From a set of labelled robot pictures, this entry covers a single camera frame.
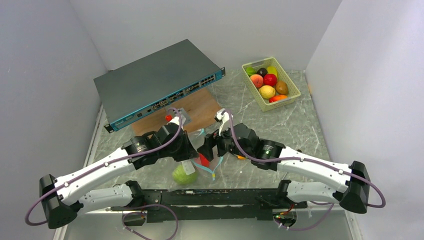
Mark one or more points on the green cabbage toy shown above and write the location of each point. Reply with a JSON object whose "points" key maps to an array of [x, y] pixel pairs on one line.
{"points": [[181, 178]]}

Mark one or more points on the dark purple mangosteen toy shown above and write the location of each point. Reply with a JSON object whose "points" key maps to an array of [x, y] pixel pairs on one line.
{"points": [[262, 71]]}

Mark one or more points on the wooden board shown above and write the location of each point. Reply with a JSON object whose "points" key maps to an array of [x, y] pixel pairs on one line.
{"points": [[200, 106]]}

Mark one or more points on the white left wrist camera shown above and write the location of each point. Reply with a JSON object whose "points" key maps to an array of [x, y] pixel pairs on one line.
{"points": [[177, 120]]}

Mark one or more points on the grey blue network switch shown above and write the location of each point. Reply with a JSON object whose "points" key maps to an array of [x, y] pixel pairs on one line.
{"points": [[144, 86]]}

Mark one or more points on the red apple toy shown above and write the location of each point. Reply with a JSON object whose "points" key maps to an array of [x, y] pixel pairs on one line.
{"points": [[270, 79]]}

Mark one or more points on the yellow lemon toy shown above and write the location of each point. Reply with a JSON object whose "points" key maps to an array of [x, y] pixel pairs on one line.
{"points": [[267, 91]]}

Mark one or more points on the green starfruit toy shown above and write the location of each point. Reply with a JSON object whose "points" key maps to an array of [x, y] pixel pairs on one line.
{"points": [[250, 71]]}

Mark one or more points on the yellow starfruit toy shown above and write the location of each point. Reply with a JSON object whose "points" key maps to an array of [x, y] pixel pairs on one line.
{"points": [[272, 70]]}

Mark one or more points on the black aluminium base frame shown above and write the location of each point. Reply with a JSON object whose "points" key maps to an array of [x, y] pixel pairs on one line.
{"points": [[208, 204]]}

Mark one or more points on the pink peach toy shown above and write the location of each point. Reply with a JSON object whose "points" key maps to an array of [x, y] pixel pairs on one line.
{"points": [[257, 80]]}

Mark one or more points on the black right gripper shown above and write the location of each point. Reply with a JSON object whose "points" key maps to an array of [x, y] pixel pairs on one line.
{"points": [[211, 139]]}

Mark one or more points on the clear zip top bag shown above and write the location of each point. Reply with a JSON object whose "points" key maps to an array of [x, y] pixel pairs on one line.
{"points": [[207, 176]]}

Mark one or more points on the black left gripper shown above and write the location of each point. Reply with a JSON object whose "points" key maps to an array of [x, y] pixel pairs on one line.
{"points": [[189, 151]]}

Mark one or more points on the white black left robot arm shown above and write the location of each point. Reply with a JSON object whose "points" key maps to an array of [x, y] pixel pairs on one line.
{"points": [[66, 197]]}

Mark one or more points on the red orange mango toy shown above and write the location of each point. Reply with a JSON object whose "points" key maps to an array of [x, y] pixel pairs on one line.
{"points": [[277, 98]]}

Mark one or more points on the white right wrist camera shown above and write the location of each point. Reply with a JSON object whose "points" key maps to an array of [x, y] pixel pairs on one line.
{"points": [[223, 117]]}

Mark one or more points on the grey metal bracket stand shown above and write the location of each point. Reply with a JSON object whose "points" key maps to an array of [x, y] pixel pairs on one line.
{"points": [[186, 119]]}

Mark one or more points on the brown potato toy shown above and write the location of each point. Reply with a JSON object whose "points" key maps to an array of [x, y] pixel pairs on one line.
{"points": [[281, 88]]}

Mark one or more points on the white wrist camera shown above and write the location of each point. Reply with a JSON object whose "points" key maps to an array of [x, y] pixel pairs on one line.
{"points": [[223, 117], [177, 120]]}

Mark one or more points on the red pepper toy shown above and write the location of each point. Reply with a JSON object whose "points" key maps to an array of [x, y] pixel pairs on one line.
{"points": [[204, 161]]}

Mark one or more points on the pale green plastic basket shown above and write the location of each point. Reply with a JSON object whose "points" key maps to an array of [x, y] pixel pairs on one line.
{"points": [[264, 104]]}

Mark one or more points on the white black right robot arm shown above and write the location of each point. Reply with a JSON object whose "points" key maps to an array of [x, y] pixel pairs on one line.
{"points": [[347, 185]]}

